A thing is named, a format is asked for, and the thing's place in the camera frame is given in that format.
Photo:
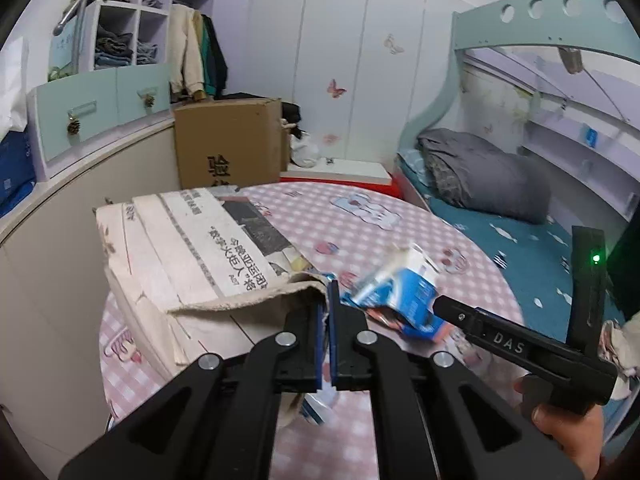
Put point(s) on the white wardrobe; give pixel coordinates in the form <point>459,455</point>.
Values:
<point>340,25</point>

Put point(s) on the pale butterfly sticker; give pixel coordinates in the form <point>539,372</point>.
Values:
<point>394,44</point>

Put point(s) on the mint drawer unit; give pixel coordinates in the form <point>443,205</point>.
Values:
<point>95,105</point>

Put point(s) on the pine cone drawer knob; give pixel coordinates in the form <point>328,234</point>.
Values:
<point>74,125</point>
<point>149,101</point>

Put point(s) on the dark hanging clothes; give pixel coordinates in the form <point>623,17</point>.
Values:
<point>215,55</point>

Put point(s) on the person's right hand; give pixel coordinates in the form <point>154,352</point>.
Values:
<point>570,435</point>

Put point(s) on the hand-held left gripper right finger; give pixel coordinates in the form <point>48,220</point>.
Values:
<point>345,350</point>

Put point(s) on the blue white crushed carton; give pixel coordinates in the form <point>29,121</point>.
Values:
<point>400,285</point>

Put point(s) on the folded grey clothes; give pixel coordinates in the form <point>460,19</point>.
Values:
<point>114,50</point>

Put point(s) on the lavender bed shelf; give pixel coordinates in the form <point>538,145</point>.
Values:
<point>580,160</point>

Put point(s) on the pale floral cloth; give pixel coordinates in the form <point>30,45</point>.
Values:
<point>622,355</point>

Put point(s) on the white shelf unit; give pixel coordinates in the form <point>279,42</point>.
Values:
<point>150,10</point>

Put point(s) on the brown cardboard box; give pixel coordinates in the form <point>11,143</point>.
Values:
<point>225,145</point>

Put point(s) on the blue bag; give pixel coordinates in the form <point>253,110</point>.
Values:
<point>15,170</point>

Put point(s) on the pink checked tablecloth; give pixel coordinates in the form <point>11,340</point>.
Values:
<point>360,220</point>

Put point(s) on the black bag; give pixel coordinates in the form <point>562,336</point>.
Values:
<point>290,112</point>

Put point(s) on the small pink butterfly sticker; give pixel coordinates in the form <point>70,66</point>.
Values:
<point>331,138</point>

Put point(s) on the blue white packet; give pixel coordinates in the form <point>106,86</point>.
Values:
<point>317,407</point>

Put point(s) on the small white plastic bag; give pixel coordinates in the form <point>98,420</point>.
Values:
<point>304,152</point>

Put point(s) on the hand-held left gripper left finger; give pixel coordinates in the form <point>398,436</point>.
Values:
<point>320,340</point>

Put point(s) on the white red flat box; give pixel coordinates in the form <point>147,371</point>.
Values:
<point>340,172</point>

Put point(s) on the white curved cabinet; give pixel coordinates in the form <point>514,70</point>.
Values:
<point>50,270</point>

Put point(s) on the grey quilt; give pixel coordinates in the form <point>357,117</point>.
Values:
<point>480,175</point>

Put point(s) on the teal patterned bedsheet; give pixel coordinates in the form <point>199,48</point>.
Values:
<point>525,255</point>

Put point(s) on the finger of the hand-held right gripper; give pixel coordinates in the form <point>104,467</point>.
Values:
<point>460,317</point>

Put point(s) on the mint bunk bed frame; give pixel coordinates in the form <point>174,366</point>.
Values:
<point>480,25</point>

